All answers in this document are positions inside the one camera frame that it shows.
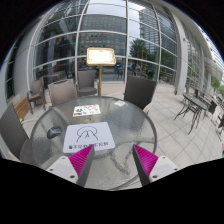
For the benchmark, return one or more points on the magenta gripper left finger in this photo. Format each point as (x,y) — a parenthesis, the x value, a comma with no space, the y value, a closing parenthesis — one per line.
(74,168)

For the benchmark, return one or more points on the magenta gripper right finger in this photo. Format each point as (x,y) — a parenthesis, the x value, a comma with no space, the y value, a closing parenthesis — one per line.
(151,167)

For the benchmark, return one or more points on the white mouse pad with logo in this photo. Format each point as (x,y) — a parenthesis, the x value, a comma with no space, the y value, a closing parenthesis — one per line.
(81,136)

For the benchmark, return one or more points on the dark grey computer mouse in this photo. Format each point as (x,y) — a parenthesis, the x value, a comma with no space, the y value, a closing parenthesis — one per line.
(53,132)

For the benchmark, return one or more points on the round glass table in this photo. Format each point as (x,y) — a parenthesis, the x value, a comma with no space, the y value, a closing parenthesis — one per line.
(112,126)

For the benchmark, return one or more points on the colourful menu card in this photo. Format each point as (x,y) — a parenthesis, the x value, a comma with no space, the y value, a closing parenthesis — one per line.
(86,110)

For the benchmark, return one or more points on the grey wicker chair near left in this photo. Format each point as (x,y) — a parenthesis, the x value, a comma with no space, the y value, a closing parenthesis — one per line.
(15,136)

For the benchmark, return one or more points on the dark metal table right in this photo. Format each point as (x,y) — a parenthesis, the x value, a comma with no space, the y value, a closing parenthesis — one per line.
(196,106)

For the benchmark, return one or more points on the grey wicker chair back right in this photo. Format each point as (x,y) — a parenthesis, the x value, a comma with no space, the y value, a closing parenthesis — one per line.
(139,91)

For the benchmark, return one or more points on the grey wicker chair back left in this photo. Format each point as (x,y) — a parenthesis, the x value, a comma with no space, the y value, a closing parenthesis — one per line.
(62,91)

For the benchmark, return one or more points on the wooden bench left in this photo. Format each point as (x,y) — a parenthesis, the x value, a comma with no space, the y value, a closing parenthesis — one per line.
(21,108)

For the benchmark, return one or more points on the grey wicker chair behind stand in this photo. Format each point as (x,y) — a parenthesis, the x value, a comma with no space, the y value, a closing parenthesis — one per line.
(86,83)

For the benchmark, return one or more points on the brown wicker chair far left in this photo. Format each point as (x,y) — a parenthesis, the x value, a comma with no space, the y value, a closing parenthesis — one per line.
(36,93)

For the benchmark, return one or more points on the dark chair far right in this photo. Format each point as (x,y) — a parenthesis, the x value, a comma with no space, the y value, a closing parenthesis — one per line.
(211,106)

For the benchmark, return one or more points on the golden menu stand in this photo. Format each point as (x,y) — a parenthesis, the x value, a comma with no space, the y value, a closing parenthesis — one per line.
(100,57)

